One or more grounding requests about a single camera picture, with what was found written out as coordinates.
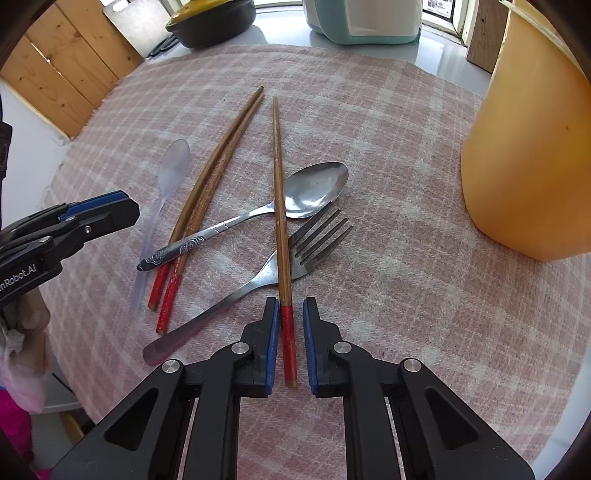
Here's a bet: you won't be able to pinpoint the red-tipped wooden chopstick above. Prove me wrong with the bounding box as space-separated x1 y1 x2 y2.
156 92 265 336
271 96 297 388
147 86 264 311

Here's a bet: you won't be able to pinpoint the wooden slat board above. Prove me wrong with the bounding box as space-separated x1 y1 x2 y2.
0 0 145 138

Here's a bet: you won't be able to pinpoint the metal spoon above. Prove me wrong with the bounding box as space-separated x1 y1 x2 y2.
137 161 349 273

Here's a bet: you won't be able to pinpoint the yellow pot lid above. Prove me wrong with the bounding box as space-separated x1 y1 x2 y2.
170 0 241 21

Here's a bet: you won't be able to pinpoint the black-handled scissors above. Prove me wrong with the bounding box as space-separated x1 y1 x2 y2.
147 34 181 58

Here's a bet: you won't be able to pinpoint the dark cloth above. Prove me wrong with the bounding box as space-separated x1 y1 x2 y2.
0 92 14 185

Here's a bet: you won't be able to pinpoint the black ceramic pot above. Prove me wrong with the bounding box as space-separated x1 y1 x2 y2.
166 0 257 50

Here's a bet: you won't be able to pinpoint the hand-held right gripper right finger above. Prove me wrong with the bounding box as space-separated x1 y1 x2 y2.
302 296 536 480

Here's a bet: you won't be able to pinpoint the white electric pot teal handle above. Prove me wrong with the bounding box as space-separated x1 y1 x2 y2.
302 0 422 45

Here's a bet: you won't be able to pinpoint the yellow plastic container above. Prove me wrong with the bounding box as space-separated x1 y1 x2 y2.
460 0 591 263

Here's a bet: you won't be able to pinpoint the white cutting board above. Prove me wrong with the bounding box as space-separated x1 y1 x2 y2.
102 0 174 58

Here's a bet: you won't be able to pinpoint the person's left hand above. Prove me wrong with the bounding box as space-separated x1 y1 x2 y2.
16 293 51 370

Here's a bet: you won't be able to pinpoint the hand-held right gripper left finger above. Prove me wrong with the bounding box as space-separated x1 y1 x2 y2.
48 296 281 480

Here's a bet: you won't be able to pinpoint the white window frame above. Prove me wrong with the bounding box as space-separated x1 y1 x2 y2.
421 0 476 49

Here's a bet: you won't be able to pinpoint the pink plaid cloth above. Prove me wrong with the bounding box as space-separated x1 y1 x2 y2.
44 44 587 480

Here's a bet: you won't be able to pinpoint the metal fork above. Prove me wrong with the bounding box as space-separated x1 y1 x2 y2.
142 203 355 367

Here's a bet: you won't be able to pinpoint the clear plastic spoon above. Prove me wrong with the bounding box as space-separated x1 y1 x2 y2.
131 139 191 315

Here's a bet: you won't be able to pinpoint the wood-grain panel board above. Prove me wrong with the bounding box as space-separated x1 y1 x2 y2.
466 0 509 75

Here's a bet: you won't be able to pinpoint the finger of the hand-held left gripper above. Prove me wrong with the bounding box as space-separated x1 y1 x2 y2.
0 198 140 265
9 191 130 232

